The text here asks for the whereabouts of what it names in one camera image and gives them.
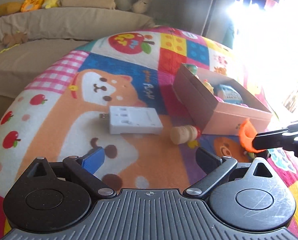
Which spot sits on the colourful cartoon play mat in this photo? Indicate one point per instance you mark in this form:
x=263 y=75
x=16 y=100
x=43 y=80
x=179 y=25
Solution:
x=57 y=115

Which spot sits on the pastel green pink squishy toy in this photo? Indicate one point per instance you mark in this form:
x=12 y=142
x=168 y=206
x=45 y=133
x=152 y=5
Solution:
x=192 y=68

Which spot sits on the yellow plush toy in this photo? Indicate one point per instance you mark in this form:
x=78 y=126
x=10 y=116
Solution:
x=26 y=6

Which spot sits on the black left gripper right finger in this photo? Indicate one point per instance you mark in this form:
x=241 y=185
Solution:
x=218 y=171

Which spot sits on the orange toy cup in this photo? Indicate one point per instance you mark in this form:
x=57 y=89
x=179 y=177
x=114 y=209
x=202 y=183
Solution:
x=246 y=134

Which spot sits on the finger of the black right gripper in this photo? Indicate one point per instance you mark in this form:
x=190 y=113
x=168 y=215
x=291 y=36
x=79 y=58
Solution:
x=286 y=138

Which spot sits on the white battery charger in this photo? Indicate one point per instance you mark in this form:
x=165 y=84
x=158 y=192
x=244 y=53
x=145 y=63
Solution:
x=133 y=120

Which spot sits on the small yogurt drink bottle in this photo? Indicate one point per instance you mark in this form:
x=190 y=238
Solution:
x=183 y=134

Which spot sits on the beige sofa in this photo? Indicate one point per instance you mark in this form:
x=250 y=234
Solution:
x=52 y=33

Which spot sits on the pink cardboard box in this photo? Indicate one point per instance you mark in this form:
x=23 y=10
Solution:
x=213 y=116

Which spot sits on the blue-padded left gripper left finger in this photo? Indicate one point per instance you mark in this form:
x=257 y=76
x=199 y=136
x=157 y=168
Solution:
x=82 y=170

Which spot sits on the small brown plush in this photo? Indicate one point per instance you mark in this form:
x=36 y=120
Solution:
x=11 y=40

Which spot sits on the yellow toy figure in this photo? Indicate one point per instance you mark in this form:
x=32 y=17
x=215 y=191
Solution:
x=208 y=86

